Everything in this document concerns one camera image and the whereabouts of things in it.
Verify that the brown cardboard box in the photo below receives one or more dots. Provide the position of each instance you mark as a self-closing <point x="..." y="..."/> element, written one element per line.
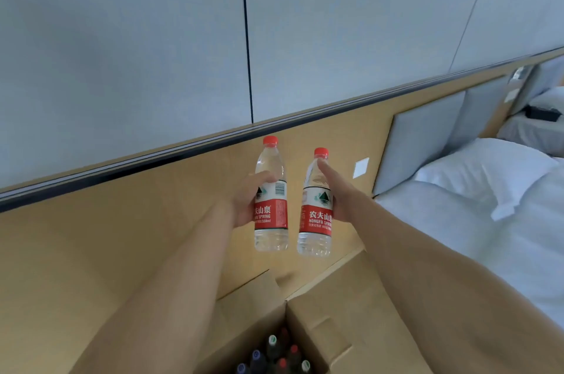
<point x="343" y="316"/>

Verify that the white pillow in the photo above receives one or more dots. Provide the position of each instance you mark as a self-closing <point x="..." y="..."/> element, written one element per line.
<point x="493" y="171"/>
<point x="551" y="98"/>

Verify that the red cap water bottle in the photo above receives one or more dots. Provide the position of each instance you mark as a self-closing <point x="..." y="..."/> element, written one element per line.
<point x="272" y="215"/>
<point x="315" y="219"/>

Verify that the person's right hand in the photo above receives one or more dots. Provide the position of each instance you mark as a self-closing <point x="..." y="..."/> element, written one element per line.
<point x="346" y="202"/>

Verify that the white wall switch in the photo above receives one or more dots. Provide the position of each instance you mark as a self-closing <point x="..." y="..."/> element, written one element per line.
<point x="361" y="168"/>

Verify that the black bag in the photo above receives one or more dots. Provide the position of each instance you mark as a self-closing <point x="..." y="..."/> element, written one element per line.
<point x="543" y="113"/>

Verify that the white switch panel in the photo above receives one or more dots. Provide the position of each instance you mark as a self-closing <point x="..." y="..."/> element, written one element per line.
<point x="512" y="95"/>

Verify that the person's left forearm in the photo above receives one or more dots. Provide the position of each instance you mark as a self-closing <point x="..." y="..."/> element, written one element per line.
<point x="167" y="299"/>

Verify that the group of bottles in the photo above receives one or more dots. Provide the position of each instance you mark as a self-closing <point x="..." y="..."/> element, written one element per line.
<point x="273" y="349"/>

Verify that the grey wall control panel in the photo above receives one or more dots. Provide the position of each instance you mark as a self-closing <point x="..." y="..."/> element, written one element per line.
<point x="521" y="74"/>

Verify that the grey headboard panel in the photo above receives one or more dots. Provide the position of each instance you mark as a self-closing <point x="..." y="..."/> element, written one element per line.
<point x="414" y="144"/>
<point x="544" y="78"/>
<point x="480" y="111"/>

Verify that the person's left hand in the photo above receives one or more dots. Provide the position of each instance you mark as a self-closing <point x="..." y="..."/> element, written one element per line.
<point x="244" y="206"/>

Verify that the person's right forearm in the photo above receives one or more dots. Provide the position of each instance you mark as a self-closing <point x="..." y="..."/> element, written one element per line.
<point x="449" y="299"/>

